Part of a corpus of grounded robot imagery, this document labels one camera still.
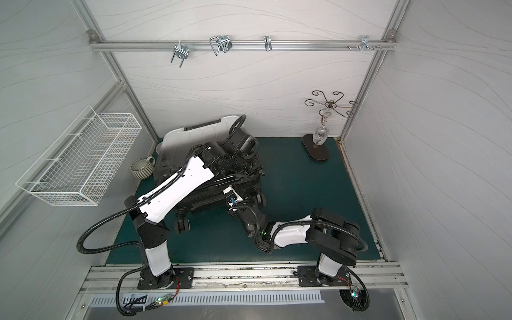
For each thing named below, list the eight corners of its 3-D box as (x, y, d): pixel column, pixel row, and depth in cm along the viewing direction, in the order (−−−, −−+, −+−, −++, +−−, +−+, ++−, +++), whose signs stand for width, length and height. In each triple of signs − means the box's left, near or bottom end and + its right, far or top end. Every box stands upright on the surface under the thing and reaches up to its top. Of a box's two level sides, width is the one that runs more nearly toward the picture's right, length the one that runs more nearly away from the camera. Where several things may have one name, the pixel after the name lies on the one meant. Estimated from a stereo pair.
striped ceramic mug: (136, 185, 104) (127, 175, 97) (139, 169, 111) (131, 159, 104) (156, 181, 105) (149, 172, 99) (158, 166, 112) (151, 156, 106)
